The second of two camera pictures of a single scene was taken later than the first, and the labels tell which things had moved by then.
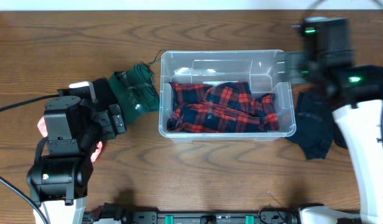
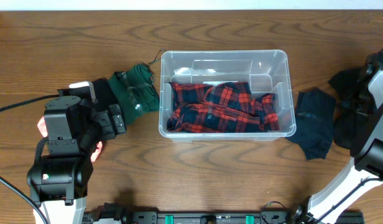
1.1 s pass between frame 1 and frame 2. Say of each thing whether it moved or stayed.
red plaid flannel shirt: stayed
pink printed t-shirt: stayed
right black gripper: moved
